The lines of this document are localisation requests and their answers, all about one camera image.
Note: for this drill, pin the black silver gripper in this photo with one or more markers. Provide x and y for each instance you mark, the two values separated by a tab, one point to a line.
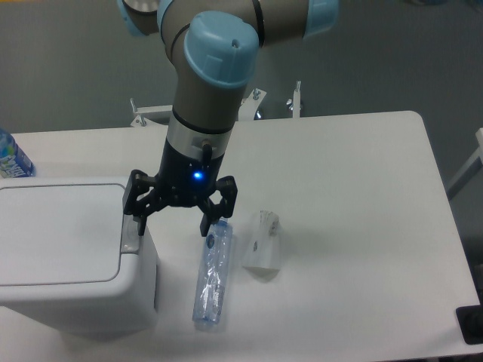
187	177

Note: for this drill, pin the white push-lid trash can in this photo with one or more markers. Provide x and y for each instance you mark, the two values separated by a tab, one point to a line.
72	259

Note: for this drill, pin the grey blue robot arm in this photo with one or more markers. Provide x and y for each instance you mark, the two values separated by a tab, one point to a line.
213	47

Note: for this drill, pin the crushed clear plastic bottle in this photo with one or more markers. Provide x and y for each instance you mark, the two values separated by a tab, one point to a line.
212	276

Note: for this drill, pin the blue labelled water bottle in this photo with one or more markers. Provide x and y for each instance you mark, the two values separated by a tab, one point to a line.
14	161

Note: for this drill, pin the black clamp at table edge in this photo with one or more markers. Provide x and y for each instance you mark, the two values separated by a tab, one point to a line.
470	321

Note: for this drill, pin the white metal base frame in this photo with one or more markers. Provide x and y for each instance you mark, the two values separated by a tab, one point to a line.
252	108

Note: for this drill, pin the white frame at right edge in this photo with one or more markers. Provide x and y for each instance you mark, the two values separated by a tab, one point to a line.
467	171

